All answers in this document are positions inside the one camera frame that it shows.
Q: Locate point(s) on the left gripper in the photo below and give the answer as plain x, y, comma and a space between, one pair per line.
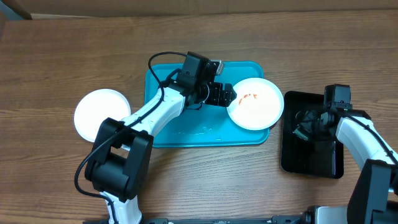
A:
224, 99

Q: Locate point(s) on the white plate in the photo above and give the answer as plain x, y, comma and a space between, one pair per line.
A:
95, 107
259, 104

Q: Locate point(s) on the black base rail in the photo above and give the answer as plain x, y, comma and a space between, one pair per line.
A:
277, 219

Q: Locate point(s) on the black water tray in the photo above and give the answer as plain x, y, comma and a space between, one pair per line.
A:
314, 158

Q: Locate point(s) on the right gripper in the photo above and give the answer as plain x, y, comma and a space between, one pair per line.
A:
306, 125

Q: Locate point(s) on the green scouring sponge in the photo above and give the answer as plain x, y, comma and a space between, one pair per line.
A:
301, 132

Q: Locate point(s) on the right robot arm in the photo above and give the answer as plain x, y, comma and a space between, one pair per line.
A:
369, 201

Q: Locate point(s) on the teal plastic tray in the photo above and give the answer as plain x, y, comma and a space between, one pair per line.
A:
211, 125

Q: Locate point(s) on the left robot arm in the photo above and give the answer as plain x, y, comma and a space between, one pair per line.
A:
119, 160

